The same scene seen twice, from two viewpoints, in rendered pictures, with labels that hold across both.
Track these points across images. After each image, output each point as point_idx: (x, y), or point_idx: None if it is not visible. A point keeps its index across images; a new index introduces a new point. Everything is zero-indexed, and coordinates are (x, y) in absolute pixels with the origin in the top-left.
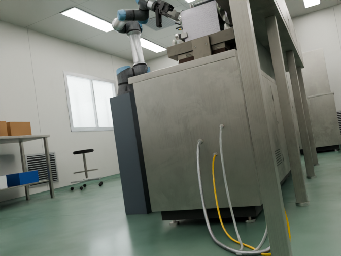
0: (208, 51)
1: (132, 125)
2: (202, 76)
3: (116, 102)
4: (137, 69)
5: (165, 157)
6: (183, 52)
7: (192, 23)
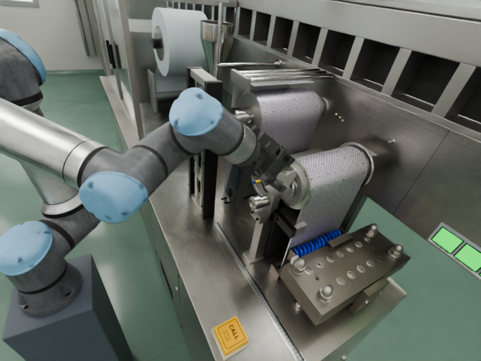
0: (374, 298)
1: (105, 344)
2: (358, 335)
3: (42, 335)
4: (76, 227)
5: None
6: (341, 308)
7: (318, 205)
